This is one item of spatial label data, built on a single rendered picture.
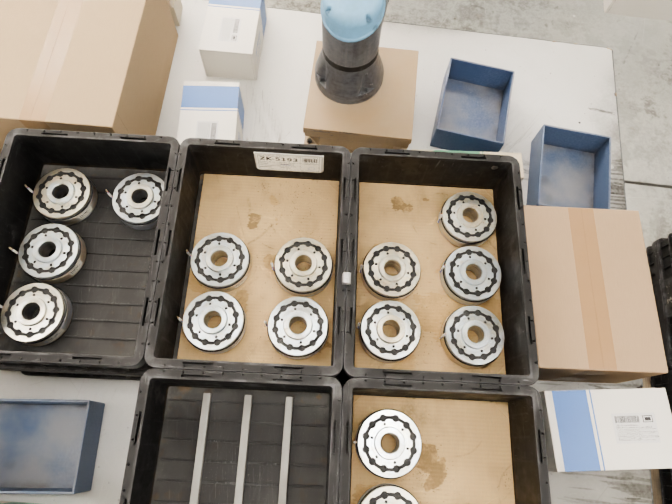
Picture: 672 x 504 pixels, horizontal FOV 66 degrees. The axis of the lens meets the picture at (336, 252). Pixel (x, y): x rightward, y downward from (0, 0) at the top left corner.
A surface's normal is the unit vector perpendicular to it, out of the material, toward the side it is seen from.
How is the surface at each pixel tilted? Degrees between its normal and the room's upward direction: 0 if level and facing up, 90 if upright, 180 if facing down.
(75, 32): 0
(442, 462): 0
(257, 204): 0
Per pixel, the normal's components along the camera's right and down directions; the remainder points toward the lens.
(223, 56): -0.08, 0.93
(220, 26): 0.04, -0.35
